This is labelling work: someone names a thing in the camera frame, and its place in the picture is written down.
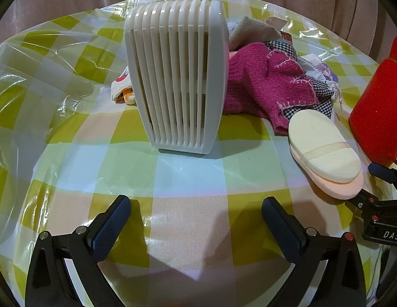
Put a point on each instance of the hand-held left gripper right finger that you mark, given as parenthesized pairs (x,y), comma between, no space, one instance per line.
(281,230)

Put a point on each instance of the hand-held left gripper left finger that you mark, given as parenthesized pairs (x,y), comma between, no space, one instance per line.
(110,227)

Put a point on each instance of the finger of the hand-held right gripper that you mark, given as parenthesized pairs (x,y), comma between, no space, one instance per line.
(384,173)
(369,202)

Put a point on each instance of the cream and pink bath sponge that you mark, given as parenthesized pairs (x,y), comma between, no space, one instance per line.
(320,140)

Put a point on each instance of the purple patterned cloth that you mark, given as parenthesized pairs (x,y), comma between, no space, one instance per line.
(328,73)

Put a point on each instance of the white slatted plastic basket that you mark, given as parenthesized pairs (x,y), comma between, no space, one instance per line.
(176,76)

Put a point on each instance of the red plastic thermos jug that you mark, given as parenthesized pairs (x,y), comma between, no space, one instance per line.
(381,108)

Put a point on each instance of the green checked plastic tablecloth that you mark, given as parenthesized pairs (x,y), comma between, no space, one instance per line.
(185,179)

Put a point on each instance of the orange white plush toy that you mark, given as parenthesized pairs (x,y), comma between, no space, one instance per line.
(128,98)

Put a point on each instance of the magenta knitted garment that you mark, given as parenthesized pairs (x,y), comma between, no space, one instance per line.
(256,80)

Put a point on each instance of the brown patterned pouch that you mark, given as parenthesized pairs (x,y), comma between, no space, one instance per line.
(286,37)

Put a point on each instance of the white red printed packet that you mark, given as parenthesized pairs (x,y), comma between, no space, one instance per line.
(277,22)

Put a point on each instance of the grey cloth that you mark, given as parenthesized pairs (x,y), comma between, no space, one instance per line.
(253,30)

